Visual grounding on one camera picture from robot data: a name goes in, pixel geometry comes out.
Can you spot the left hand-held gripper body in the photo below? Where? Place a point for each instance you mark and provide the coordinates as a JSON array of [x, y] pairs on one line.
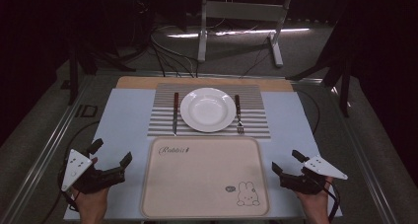
[[77, 168]]

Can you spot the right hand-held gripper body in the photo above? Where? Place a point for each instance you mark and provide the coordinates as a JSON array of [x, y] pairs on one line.
[[323, 168]]

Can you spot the person's right hand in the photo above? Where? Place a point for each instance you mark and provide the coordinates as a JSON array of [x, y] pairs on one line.
[[315, 207]]

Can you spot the person's left hand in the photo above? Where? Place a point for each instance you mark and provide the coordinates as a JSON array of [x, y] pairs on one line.
[[92, 206]]

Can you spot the grey striped placemat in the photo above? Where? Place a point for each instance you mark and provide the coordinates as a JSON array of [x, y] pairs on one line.
[[256, 118]]

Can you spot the dark stand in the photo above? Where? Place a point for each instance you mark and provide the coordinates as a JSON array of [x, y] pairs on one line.
[[343, 82], [73, 76]]

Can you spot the beige tray with rabbit print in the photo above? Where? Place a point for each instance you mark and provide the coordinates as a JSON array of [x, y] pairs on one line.
[[197, 184]]

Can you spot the wooden board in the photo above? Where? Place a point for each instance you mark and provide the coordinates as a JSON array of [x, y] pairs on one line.
[[138, 82]]

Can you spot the white round plate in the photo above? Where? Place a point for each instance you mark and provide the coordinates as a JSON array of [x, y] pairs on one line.
[[208, 110]]

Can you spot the white metal stand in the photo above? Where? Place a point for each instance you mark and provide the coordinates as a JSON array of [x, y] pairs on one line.
[[241, 11]]

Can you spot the aluminium floor rail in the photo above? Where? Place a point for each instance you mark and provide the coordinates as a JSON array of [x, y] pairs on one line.
[[49, 153], [368, 171]]

